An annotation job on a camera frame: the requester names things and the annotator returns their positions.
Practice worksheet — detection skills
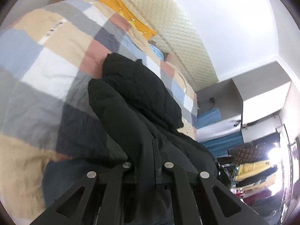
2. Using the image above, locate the black puffer jacket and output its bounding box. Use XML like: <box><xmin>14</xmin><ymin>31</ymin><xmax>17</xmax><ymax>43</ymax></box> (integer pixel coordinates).
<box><xmin>87</xmin><ymin>52</ymin><xmax>231</xmax><ymax>225</ymax></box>

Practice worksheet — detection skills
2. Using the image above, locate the hanging clothes rack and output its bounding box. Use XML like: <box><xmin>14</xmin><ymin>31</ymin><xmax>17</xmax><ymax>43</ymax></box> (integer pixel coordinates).
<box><xmin>222</xmin><ymin>125</ymin><xmax>299</xmax><ymax>224</ymax></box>

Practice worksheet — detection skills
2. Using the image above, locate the blue towel on rack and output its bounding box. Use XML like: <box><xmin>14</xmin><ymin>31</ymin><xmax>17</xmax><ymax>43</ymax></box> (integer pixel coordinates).
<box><xmin>196</xmin><ymin>108</ymin><xmax>222</xmax><ymax>128</ymax></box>

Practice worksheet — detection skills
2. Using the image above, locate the plaid patchwork bed quilt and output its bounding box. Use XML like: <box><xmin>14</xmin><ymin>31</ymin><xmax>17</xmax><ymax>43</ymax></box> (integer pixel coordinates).
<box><xmin>1</xmin><ymin>0</ymin><xmax>197</xmax><ymax>224</ymax></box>

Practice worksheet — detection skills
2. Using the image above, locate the grey wardrobe cabinet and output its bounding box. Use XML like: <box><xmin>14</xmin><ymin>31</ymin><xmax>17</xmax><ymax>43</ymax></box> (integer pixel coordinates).
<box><xmin>196</xmin><ymin>62</ymin><xmax>291</xmax><ymax>143</ymax></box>

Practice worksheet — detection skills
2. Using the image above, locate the pink plaid pillow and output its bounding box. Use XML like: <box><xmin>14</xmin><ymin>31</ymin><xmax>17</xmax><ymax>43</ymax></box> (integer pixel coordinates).
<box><xmin>165</xmin><ymin>53</ymin><xmax>181</xmax><ymax>69</ymax></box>

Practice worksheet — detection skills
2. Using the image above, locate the light blue pillow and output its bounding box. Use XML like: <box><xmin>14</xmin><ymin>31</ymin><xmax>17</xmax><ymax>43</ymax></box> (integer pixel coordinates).
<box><xmin>150</xmin><ymin>44</ymin><xmax>165</xmax><ymax>60</ymax></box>

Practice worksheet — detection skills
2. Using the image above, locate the cream quilted headboard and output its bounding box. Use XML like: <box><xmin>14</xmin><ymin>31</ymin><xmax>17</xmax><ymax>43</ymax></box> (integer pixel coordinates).
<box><xmin>122</xmin><ymin>0</ymin><xmax>219</xmax><ymax>91</ymax></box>

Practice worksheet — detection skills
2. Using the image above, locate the yellow pillow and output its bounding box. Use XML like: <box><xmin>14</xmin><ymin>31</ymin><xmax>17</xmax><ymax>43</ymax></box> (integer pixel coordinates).
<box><xmin>99</xmin><ymin>0</ymin><xmax>157</xmax><ymax>41</ymax></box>

